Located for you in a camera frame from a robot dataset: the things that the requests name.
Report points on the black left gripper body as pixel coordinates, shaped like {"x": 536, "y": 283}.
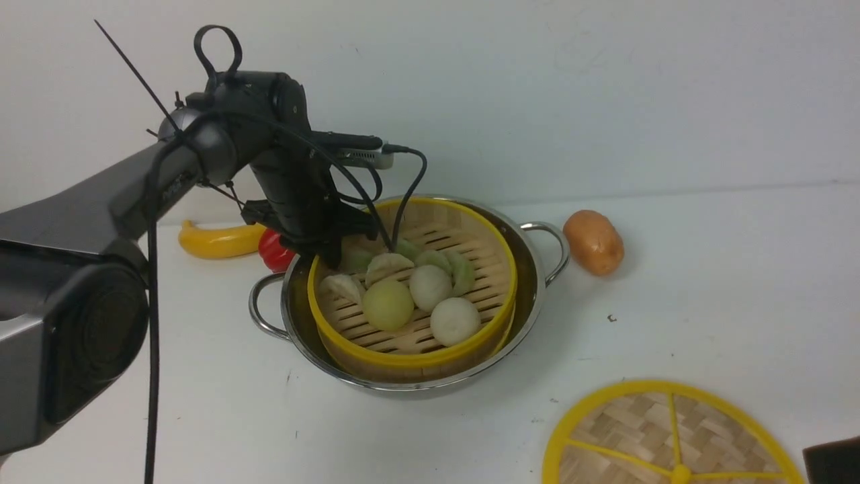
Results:
{"x": 302, "y": 204}

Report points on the yellow rimmed bamboo steamer basket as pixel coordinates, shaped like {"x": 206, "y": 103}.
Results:
{"x": 411, "y": 354}

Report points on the yellow rimmed woven steamer lid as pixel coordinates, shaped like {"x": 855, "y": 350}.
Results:
{"x": 654, "y": 431}

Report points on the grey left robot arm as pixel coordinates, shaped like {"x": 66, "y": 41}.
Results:
{"x": 77, "y": 292}

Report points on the red toy bell pepper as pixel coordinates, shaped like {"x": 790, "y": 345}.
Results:
{"x": 276, "y": 257}

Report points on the yellow toy banana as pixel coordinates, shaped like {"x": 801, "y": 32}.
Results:
{"x": 217, "y": 244}

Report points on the pale dumpling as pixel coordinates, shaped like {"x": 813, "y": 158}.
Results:
{"x": 344, "y": 286}

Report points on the yellow round bun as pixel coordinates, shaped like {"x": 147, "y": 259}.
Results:
{"x": 388, "y": 305}

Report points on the green dumpling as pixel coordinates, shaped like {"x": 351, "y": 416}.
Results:
{"x": 462, "y": 273}
{"x": 434, "y": 258}

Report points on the white round bun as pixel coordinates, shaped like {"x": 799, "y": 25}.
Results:
{"x": 454, "y": 320}
{"x": 429, "y": 286}

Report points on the brown toy potato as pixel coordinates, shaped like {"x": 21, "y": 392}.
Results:
{"x": 594, "y": 243}

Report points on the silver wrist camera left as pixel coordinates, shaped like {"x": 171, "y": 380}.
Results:
{"x": 367, "y": 159}

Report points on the stainless steel two-handled pot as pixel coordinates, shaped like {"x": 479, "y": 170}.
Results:
{"x": 279, "y": 306}

